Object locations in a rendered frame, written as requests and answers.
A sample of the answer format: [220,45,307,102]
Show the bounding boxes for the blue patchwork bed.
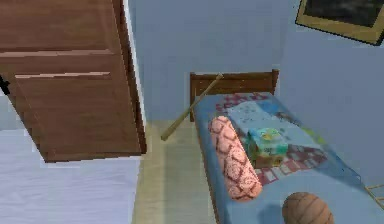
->
[189,69,384,224]

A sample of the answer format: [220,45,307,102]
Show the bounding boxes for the wooden baseball bat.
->
[160,73,224,142]

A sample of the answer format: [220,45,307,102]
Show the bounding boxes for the pink patterned bolster pillow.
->
[208,115,264,202]

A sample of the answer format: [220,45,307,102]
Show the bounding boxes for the teal printed box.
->
[246,127,289,169]

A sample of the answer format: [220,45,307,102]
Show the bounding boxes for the brown wooden room door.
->
[0,0,148,164]

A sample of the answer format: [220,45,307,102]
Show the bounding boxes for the brown basketball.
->
[281,191,335,224]

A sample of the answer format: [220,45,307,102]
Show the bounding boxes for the gold framed dark picture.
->
[295,0,384,47]

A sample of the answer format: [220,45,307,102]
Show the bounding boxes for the pale wooden furniture piece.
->
[364,183,384,210]

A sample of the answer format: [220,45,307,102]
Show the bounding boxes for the black door handle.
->
[0,75,11,96]

